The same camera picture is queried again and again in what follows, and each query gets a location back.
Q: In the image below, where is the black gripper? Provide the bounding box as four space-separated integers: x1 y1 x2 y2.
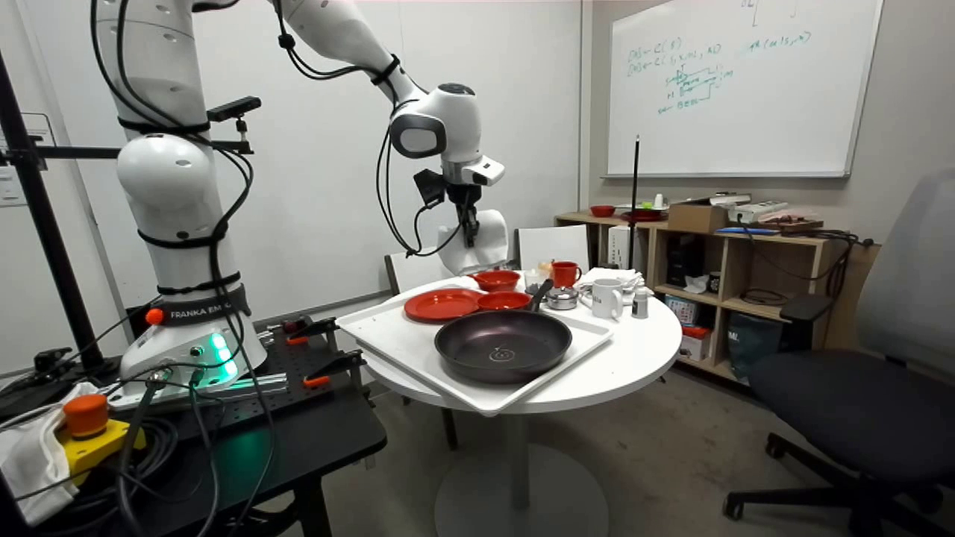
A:
443 178 490 241

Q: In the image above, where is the white towel with red stripe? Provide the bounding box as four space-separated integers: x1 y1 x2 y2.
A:
435 206 513 278

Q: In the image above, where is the black frying pan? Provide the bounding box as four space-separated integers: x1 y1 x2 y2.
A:
434 278 577 388

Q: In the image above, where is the white plastic tray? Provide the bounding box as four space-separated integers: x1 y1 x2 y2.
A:
335 281 619 418

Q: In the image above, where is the empty red bowl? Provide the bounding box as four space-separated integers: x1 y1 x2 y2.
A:
473 266 522 296

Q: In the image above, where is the white foam board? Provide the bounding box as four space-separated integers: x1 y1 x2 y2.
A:
516 223 592 275
386 250 453 296

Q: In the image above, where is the large red plate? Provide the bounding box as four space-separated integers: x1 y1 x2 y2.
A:
402 285 486 324

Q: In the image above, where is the red cup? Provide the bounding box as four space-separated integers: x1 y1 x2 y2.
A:
550 260 586 293

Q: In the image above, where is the white napkin stack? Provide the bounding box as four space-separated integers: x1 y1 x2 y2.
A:
580 266 650 299

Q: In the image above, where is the white mug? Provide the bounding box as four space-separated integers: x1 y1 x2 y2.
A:
589 281 632 321

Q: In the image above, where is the thin black pole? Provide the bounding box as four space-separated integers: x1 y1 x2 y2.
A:
628 136 643 275

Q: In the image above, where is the round white table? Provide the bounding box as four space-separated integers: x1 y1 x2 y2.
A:
355 281 687 537

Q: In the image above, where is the small brown cardboard box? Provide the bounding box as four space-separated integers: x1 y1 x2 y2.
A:
665 203 728 236

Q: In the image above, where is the white and red container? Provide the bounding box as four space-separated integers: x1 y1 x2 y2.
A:
681 324 714 363

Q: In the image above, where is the black workbench table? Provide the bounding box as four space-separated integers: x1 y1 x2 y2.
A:
0 321 390 537

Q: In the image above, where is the stack of books and papers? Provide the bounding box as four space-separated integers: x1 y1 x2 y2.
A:
725 196 801 239

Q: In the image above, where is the wooden shelf unit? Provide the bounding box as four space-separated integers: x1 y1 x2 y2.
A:
553 206 881 388

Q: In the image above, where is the dark storage bin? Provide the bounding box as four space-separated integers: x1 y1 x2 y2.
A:
725 312 789 382

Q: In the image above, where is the large brown cardboard box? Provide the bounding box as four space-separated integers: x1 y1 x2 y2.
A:
820 236 884 353

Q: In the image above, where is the grey office chair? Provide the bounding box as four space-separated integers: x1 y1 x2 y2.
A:
723 166 955 537

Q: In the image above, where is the orange emergency stop button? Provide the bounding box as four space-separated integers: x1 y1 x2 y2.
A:
58 390 135 476

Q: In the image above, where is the white rag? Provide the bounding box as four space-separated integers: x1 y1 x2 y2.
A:
0 382 76 530

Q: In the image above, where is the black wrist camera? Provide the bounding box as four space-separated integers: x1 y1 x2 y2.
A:
413 163 449 208

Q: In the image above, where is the black clamp with orange handle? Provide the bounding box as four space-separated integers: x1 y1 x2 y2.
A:
265 311 337 345
295 348 367 394

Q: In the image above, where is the black stereo camera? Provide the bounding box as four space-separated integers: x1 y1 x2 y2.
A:
202 96 262 129

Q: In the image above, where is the wall whiteboard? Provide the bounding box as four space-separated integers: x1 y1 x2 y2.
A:
605 0 886 182

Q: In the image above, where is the black camera stand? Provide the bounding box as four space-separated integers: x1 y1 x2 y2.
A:
0 53 258 375

